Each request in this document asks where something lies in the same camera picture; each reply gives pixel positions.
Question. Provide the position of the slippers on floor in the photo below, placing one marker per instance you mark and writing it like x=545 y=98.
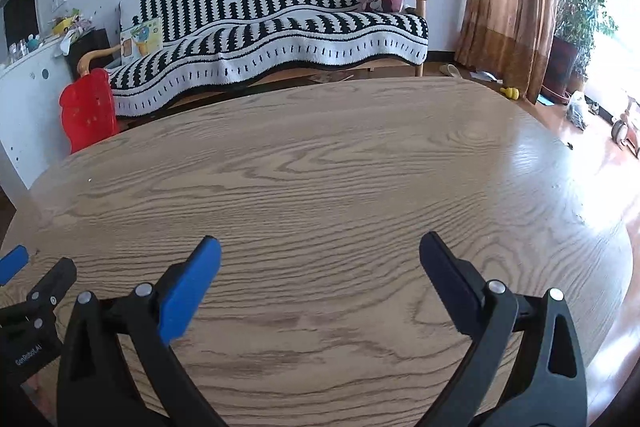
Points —
x=450 y=70

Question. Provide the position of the black white striped sofa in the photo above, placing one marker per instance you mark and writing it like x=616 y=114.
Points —
x=223 y=42

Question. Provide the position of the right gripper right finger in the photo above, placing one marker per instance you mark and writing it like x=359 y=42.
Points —
x=547 y=383

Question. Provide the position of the yellow toy on floor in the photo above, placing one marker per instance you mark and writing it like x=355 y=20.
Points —
x=510 y=92

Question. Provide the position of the picture book on sofa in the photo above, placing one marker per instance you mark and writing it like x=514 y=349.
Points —
x=141 y=39

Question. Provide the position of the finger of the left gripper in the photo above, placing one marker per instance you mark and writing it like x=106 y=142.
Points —
x=12 y=263

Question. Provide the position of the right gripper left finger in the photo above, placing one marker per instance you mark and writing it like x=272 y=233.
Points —
x=95 y=385

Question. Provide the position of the red plastic chair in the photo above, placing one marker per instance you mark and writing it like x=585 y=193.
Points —
x=88 y=110

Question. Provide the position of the potted plant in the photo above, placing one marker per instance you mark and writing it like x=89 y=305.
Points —
x=576 y=24

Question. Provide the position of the white cabinet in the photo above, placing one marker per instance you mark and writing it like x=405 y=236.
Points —
x=32 y=135

